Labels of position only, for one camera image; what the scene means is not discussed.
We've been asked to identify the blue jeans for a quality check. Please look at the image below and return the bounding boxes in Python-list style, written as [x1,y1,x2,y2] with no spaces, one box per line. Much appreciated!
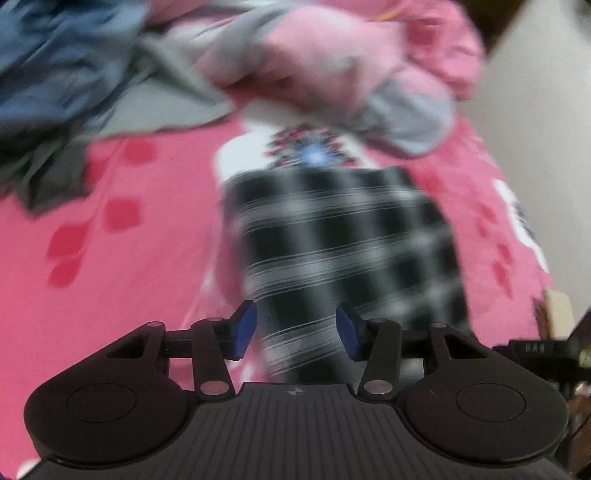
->
[0,0,153,134]

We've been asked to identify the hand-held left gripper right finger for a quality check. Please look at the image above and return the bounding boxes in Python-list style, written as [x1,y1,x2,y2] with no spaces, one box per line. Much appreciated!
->
[336,302,490,401]

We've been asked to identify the black white plaid shirt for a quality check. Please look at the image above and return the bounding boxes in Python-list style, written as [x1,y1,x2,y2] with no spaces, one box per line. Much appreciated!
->
[221,166,476,384]

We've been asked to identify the pink floral blanket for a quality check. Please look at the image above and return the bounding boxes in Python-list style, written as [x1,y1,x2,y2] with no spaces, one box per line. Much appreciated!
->
[0,111,555,480]

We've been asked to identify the folded beige cloth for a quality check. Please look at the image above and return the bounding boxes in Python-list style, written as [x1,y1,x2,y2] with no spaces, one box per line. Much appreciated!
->
[542,288,578,340]

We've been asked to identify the pink duvet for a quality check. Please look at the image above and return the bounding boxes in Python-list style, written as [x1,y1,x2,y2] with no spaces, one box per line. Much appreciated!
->
[148,0,485,155]

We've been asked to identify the dark grey garment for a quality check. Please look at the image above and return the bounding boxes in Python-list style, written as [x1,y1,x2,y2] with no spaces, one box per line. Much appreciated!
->
[0,134,93,215]

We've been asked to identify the grey cloth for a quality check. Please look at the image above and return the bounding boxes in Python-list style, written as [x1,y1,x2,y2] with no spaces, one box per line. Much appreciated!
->
[92,14,287,139]

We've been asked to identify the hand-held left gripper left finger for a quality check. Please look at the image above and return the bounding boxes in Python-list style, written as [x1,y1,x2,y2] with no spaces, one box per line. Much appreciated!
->
[107,300,258,401]

